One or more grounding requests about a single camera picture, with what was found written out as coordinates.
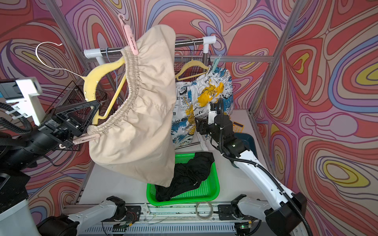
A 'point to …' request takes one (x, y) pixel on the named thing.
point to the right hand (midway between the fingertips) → (200, 122)
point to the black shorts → (187, 176)
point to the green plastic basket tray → (208, 189)
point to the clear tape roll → (211, 213)
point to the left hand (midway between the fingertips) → (99, 105)
